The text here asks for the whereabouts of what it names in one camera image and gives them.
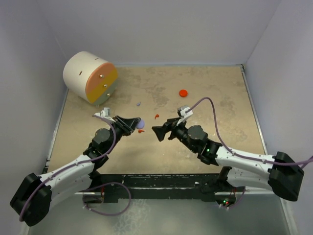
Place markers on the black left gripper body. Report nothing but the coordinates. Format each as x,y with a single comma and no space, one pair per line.
118,128

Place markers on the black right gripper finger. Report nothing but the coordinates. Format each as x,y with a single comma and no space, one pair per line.
161,131
173,121

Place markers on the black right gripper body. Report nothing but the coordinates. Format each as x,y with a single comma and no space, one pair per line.
180,132

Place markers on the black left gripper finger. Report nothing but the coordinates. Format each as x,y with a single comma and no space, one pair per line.
127,123
126,130

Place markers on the purple earbud charging case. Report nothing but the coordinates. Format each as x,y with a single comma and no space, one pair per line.
140,125

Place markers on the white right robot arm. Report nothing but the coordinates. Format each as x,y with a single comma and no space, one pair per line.
278,173

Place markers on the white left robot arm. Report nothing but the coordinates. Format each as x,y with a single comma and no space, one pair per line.
36,195

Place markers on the orange round cap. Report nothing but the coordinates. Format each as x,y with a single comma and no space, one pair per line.
183,93

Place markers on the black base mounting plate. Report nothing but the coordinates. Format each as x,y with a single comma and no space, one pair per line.
156,186

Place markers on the round white drawer cabinet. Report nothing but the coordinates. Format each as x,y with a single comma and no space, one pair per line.
90,77

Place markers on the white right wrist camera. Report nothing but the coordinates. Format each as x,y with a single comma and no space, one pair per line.
184,113

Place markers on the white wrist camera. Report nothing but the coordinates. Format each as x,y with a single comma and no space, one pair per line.
184,113
104,115

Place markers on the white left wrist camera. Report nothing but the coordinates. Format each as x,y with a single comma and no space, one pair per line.
104,115

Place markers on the aluminium rail right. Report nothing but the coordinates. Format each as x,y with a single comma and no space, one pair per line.
259,191

